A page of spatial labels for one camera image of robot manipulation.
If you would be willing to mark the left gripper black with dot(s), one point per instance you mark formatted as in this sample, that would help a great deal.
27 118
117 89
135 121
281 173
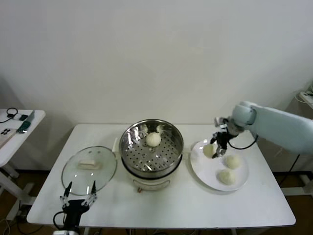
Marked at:
74 208

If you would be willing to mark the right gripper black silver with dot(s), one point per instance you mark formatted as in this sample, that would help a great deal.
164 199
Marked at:
223 139

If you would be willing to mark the white steamed baozi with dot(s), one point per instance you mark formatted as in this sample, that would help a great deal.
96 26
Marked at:
153 139
209 151
227 177
233 162

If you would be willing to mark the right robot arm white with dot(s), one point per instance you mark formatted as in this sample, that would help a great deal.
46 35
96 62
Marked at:
281 127

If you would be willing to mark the perforated steel steamer basket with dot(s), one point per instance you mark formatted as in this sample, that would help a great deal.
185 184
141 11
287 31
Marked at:
137 151

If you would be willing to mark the white round plate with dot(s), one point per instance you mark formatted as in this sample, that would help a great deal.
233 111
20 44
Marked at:
205 171

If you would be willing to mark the dark floor power strip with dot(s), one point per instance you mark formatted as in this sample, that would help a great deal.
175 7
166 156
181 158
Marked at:
23 211

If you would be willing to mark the cream electric cooking pot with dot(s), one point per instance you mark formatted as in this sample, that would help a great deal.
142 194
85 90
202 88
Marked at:
151 183

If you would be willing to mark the white side table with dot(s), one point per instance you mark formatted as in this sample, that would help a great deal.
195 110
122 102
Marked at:
17 154

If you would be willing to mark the beige booklet with black dots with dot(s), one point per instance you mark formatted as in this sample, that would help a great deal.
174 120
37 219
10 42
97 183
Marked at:
5 137

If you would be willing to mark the small white and black device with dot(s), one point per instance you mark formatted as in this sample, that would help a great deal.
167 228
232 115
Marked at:
20 117

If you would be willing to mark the white power strip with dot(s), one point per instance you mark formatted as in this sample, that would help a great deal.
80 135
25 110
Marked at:
307 96

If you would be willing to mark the right wrist camera silver box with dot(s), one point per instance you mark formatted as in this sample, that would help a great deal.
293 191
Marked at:
221 122

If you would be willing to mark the wrist camera silver box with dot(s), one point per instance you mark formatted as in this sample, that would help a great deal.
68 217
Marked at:
221 122
60 232

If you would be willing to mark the left wrist camera silver box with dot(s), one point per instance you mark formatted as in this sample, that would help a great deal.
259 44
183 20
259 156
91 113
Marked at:
60 232

